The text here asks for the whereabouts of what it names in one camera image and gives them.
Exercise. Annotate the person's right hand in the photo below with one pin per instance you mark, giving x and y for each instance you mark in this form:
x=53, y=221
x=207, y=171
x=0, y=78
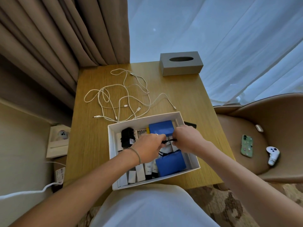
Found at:
x=189, y=139

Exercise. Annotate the person's left hand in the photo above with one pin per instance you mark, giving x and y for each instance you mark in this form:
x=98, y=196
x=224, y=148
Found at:
x=146, y=146

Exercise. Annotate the person's left fingers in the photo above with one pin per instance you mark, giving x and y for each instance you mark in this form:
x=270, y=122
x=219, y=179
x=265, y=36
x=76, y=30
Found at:
x=161, y=140

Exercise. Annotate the person's right fingers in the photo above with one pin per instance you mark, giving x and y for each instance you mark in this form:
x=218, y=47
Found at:
x=178, y=137

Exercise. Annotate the person's right forearm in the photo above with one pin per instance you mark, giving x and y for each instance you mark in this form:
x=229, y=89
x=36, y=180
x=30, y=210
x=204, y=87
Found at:
x=236, y=177

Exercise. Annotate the person's left forearm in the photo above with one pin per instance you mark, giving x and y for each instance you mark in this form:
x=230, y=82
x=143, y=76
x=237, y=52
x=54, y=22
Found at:
x=82, y=191

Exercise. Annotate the blue battery pack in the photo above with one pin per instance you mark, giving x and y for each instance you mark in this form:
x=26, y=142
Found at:
x=171, y=164
x=161, y=127

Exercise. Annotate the black flat device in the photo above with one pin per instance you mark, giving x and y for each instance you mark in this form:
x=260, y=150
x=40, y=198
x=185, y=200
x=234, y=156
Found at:
x=190, y=124

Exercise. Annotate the white tube black cap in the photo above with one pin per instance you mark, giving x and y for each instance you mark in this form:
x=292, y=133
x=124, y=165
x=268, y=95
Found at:
x=155, y=169
x=148, y=171

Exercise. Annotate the black power adapter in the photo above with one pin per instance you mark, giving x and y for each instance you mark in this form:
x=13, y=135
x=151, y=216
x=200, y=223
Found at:
x=127, y=138

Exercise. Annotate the small white carton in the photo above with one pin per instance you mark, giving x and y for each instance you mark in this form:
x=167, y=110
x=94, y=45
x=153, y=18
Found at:
x=131, y=177
x=140, y=173

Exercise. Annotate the person's white garment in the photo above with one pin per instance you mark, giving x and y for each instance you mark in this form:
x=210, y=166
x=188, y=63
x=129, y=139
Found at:
x=151, y=208

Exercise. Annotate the green phone case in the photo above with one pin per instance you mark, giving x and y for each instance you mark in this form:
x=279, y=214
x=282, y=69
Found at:
x=247, y=146

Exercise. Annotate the grey tissue box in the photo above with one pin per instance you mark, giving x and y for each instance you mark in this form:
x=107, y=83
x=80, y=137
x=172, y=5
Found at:
x=181, y=64

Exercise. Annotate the white earbuds case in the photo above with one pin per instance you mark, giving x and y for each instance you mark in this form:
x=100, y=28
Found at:
x=259, y=128

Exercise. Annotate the white handheld controller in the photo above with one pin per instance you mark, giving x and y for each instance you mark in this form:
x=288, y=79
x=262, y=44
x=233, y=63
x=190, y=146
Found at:
x=272, y=154

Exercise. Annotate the white toy packaging box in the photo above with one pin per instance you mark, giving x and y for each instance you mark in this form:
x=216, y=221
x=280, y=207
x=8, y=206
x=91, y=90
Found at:
x=59, y=141

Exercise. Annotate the brown leather armchair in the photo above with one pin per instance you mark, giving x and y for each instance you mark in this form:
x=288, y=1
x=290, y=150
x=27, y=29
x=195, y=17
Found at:
x=279, y=115

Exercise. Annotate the brown cardboard box white label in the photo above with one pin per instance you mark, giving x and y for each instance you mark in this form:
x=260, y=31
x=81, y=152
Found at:
x=59, y=172

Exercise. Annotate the white sheer curtain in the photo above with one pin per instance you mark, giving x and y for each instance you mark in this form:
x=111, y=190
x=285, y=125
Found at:
x=213, y=33

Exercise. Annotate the brown curtain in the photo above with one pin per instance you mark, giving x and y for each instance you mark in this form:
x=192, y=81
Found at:
x=47, y=44

